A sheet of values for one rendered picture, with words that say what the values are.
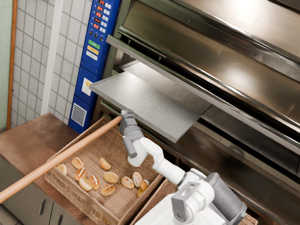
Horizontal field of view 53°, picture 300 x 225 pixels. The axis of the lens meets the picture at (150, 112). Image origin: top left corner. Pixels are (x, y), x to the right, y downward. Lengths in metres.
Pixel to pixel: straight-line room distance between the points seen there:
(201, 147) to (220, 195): 0.79
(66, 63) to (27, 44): 0.40
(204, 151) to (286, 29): 0.77
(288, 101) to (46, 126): 1.59
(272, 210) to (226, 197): 0.82
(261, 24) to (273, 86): 0.29
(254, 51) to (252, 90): 0.19
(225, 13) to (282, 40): 0.28
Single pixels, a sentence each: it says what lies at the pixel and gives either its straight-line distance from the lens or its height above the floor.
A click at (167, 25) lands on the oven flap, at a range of 1.64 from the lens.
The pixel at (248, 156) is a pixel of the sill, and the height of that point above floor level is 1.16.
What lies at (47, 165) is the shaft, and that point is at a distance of 1.14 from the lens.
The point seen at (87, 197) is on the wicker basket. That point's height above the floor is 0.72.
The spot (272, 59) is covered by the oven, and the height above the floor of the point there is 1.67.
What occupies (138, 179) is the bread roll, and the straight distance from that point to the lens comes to 1.92.
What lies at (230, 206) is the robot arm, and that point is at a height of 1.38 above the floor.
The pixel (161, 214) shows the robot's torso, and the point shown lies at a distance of 0.85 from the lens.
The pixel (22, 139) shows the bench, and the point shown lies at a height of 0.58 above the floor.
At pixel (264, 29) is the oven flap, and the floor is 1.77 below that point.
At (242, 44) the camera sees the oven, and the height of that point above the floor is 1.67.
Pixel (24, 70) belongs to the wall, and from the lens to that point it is 2.52.
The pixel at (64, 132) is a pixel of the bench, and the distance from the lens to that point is 2.23.
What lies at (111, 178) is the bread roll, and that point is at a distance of 1.92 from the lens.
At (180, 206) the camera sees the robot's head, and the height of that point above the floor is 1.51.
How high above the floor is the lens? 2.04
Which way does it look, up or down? 33 degrees down
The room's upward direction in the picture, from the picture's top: 21 degrees clockwise
